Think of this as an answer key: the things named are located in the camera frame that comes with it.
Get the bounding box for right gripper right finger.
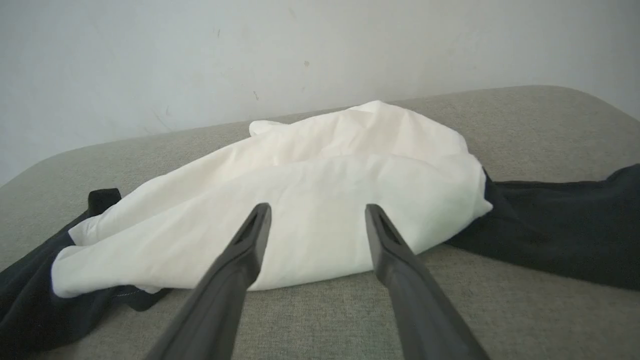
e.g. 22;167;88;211
365;203;491;360

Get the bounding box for black and white shirt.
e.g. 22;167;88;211
0;100;640;358

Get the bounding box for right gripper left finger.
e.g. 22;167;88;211
145;202;272;360

